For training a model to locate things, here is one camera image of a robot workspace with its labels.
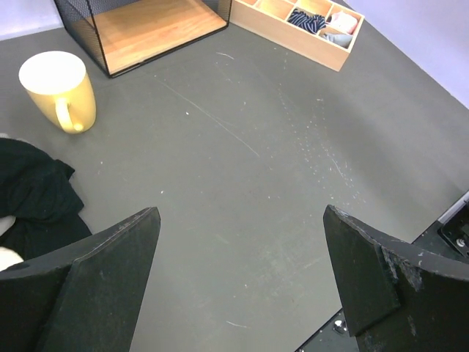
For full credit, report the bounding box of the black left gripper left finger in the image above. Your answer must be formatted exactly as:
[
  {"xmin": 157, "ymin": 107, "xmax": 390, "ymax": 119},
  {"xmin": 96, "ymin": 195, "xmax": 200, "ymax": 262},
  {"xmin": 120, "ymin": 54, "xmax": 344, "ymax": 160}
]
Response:
[{"xmin": 1, "ymin": 207, "xmax": 160, "ymax": 351}]

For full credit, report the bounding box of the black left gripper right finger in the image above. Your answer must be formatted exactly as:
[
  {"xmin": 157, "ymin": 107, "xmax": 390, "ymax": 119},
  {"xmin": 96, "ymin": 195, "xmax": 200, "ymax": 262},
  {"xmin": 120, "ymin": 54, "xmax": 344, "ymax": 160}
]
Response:
[{"xmin": 322, "ymin": 204, "xmax": 469, "ymax": 352}]

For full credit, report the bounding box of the pink underwear navy trim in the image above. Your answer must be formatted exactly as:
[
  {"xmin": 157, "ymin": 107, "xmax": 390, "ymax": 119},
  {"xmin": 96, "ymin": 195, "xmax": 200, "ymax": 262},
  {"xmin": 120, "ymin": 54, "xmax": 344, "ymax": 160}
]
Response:
[{"xmin": 328, "ymin": 11, "xmax": 358, "ymax": 34}]

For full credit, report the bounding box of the grey rolled underwear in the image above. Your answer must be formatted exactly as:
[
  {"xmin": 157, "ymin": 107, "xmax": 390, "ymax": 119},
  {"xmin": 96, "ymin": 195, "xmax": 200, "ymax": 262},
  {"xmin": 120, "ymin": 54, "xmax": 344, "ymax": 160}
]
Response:
[{"xmin": 320, "ymin": 32, "xmax": 353, "ymax": 49}]

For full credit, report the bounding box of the navy striped rolled underwear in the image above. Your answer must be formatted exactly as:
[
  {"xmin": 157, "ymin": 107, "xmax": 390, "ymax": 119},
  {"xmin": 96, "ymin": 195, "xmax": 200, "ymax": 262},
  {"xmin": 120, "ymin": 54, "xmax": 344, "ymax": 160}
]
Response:
[{"xmin": 287, "ymin": 9, "xmax": 326, "ymax": 34}]

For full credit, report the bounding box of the cream garment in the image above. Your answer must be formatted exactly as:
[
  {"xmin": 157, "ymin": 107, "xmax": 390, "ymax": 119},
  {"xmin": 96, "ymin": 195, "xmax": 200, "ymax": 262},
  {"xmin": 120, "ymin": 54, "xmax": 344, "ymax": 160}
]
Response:
[{"xmin": 1, "ymin": 216, "xmax": 24, "ymax": 271}]

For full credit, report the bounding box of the black garment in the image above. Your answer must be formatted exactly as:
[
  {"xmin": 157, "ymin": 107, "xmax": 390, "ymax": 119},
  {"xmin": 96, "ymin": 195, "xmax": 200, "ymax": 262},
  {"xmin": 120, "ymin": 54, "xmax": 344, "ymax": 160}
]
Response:
[{"xmin": 1, "ymin": 137, "xmax": 92, "ymax": 261}]

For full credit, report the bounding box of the yellow mug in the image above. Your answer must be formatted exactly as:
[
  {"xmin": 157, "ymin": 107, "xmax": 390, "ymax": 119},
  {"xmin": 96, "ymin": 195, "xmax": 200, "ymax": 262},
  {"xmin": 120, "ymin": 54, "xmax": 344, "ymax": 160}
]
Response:
[{"xmin": 18, "ymin": 51, "xmax": 96, "ymax": 134}]

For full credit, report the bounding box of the wooden compartment tray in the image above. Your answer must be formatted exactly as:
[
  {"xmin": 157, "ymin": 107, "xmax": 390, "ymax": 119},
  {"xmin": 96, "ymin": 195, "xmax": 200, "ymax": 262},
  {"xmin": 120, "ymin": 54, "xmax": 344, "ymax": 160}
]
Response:
[{"xmin": 230, "ymin": 0, "xmax": 364, "ymax": 72}]

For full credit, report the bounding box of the black wire wooden shelf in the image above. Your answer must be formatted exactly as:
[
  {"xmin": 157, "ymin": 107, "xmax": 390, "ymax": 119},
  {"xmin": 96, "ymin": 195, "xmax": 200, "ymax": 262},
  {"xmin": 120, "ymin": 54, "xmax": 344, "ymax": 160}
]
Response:
[{"xmin": 54, "ymin": 0, "xmax": 232, "ymax": 78}]

